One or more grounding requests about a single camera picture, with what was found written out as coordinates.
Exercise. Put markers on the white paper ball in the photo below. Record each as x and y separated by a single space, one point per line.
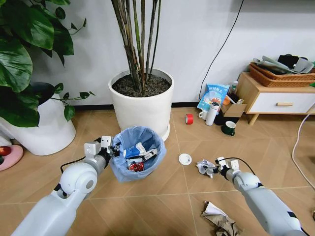
203 167

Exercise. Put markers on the brown wicker basket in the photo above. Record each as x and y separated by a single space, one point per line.
283 79

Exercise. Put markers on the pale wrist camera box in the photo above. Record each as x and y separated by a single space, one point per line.
221 161
106 141

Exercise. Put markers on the white tapered plant pot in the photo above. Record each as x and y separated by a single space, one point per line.
51 127

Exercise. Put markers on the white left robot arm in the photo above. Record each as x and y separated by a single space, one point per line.
61 204

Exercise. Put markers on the grey cloth pile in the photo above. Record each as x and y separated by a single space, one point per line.
270 64

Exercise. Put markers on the black white wrapper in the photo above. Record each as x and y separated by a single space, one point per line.
150 153

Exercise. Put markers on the red tape roll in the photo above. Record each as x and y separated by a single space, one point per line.
189 119

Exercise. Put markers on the round white lid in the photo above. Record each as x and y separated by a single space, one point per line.
184 158

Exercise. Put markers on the red apple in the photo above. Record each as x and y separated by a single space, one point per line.
5 150

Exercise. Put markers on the small white mug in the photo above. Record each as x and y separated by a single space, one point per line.
203 115

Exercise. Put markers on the white round plant pot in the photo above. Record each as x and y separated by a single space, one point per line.
141 110

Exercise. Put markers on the crumpled brown paper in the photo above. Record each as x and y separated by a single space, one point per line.
221 218

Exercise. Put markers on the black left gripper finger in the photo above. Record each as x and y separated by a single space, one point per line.
116 153
116 147

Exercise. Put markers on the white thermos flask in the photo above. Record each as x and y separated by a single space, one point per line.
211 114

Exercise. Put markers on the broad leaf green plant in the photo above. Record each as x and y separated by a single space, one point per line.
27 44

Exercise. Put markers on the trash bin with blue bag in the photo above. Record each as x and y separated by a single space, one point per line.
118 169

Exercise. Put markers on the black pouch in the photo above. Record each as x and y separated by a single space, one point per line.
288 60

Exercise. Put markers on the crushed red can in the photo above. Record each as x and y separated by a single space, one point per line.
135 166

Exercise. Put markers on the open cardboard box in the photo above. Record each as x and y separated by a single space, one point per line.
233 110

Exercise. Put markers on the dark green mug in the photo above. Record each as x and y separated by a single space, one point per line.
228 128

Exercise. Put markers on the blue snack bag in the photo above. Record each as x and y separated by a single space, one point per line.
216 92

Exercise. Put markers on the wooden cabinet with white drawer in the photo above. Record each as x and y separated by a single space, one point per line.
275 103

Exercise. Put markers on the clear bottle with dark drink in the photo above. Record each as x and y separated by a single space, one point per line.
234 88

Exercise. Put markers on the bamboo plant stems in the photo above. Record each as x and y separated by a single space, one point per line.
137 44

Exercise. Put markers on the pink round plate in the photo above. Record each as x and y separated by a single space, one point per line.
13 157

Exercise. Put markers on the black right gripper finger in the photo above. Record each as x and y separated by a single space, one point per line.
214 172
213 168

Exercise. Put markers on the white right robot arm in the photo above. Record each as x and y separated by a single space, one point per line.
265 204

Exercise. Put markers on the blue white milk carton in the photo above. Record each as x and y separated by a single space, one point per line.
131 152

